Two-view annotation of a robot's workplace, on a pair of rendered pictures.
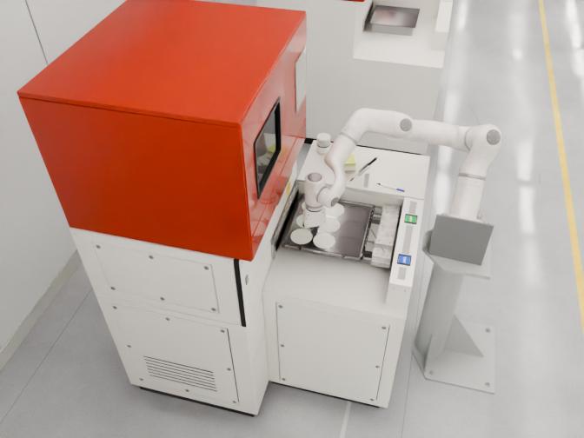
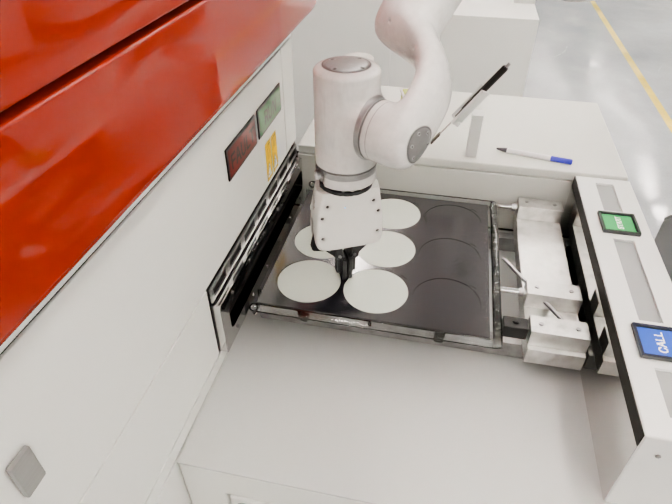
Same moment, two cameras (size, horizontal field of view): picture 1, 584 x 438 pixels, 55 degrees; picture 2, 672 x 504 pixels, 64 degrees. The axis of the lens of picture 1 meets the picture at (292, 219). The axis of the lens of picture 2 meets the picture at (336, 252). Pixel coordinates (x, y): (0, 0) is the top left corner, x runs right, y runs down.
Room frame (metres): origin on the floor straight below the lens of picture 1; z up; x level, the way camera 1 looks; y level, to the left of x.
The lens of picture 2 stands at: (1.18, -0.04, 1.46)
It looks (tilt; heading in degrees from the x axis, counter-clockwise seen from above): 38 degrees down; 356
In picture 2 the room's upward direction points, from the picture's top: straight up
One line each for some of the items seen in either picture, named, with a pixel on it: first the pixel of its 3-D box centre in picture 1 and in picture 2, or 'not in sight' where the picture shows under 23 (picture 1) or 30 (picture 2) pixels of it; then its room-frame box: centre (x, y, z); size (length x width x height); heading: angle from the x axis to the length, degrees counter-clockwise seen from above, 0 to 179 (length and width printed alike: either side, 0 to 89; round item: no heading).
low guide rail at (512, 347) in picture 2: (336, 254); (411, 330); (1.76, -0.20, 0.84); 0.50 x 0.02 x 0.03; 74
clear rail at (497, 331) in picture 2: (368, 231); (495, 263); (1.85, -0.35, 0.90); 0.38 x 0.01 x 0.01; 164
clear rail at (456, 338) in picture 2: (321, 252); (371, 325); (1.72, -0.13, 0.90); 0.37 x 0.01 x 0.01; 74
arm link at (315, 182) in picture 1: (315, 189); (349, 115); (1.83, -0.10, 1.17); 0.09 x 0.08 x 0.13; 46
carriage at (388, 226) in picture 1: (386, 236); (542, 277); (1.84, -0.44, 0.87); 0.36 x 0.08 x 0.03; 164
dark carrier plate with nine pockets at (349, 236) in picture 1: (328, 224); (385, 249); (1.89, -0.17, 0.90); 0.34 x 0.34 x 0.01; 74
